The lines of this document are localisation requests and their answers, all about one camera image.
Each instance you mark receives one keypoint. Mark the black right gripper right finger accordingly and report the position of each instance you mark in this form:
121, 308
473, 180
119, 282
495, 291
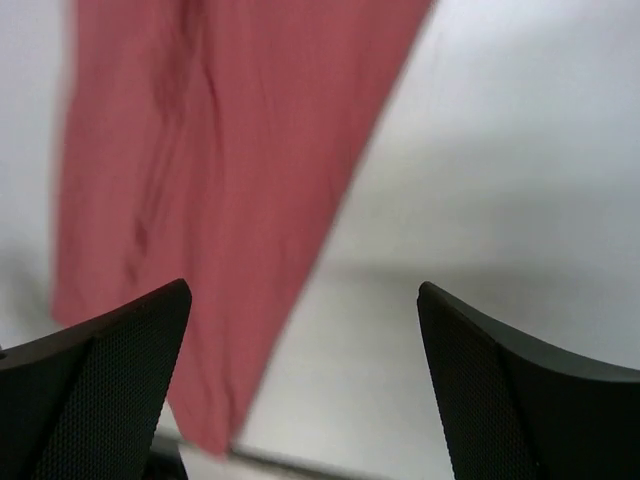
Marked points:
515, 407

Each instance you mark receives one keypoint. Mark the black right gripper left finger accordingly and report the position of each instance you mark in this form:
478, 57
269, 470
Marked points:
84, 402

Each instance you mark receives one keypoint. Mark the pink t-shirt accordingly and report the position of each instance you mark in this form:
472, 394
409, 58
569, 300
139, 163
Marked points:
214, 141

